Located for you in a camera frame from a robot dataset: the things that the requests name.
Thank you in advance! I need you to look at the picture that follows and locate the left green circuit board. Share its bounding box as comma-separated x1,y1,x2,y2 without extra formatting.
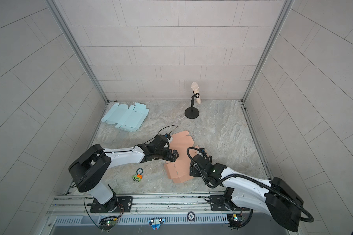
100,216,118,231

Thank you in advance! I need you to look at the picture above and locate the aluminium corner post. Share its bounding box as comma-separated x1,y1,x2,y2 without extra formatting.
45,0,109,105
242,0,294,104

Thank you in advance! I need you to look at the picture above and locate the green circuit board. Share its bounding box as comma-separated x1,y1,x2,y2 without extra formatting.
227,213,243,228
100,216,118,231

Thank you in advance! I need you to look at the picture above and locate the round black white badge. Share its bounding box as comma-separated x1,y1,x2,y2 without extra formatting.
187,211,196,222

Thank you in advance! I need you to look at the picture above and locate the beige microphone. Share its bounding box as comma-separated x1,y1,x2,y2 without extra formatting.
191,82,201,104

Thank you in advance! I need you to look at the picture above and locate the aluminium corner post left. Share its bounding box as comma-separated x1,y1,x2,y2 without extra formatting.
45,0,109,105

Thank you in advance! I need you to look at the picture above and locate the pink paper box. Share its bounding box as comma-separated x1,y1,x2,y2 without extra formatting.
164,131,194,184

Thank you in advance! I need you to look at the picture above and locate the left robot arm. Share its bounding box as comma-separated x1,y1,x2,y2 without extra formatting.
68,134,179,205

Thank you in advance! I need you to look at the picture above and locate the light blue flat cardboard box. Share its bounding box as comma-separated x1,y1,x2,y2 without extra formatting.
101,102,149,132

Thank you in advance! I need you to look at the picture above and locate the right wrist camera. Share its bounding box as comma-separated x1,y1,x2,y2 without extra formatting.
199,148,208,158

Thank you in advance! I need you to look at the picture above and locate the small colourful toy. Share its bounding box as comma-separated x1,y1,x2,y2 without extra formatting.
132,174,143,183

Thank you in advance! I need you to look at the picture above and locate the black corrugated cable conduit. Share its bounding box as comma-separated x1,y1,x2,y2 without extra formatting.
186,146,315,223

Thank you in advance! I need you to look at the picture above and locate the right green circuit board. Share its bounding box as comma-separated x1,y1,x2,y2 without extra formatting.
227,213,243,228

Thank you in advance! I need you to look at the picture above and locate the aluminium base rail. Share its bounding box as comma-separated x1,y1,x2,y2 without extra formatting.
46,192,250,230

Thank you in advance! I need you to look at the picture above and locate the blue sticker marker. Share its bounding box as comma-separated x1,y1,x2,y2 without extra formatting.
148,218,165,231

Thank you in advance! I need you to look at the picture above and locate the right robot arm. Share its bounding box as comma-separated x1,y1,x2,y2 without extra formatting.
190,149,314,232

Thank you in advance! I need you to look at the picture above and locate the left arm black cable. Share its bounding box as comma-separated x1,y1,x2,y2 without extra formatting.
143,124,179,145

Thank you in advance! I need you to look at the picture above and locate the aluminium corner post right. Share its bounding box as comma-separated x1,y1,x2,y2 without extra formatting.
242,0,294,104

